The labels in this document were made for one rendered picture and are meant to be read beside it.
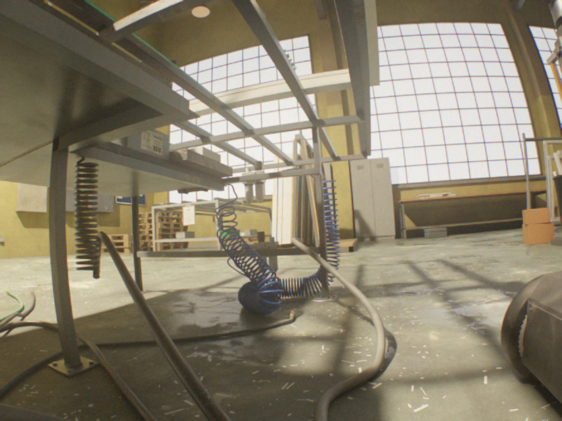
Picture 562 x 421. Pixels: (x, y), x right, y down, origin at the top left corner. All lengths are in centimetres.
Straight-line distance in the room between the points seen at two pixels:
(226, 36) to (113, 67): 1044
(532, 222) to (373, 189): 467
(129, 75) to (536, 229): 353
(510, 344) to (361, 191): 696
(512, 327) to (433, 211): 750
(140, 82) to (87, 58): 11
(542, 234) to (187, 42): 1116
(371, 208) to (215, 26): 795
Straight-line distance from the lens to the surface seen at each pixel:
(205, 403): 31
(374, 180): 745
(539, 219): 359
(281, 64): 99
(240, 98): 133
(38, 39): 39
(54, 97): 60
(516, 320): 59
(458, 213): 820
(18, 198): 705
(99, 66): 43
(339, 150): 772
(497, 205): 860
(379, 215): 737
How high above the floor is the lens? 31
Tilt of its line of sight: 4 degrees up
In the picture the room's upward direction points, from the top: 3 degrees counter-clockwise
